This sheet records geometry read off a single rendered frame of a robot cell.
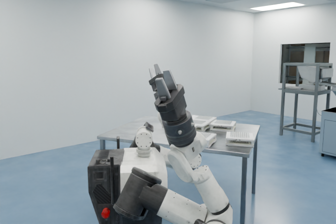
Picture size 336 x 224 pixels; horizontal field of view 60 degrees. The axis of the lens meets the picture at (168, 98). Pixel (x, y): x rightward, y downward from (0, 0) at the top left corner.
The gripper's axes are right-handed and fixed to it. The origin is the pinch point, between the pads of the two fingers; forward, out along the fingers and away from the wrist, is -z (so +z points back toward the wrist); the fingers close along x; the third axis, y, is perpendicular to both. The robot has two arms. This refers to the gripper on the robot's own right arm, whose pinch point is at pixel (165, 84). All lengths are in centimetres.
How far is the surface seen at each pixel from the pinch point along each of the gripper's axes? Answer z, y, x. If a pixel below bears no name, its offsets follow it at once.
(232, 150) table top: 127, -31, 128
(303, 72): 235, 15, 503
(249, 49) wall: 270, -132, 773
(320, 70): 230, 45, 491
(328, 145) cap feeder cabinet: 301, 47, 360
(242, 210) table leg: 176, -26, 108
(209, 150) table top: 125, -49, 124
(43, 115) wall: 145, -383, 234
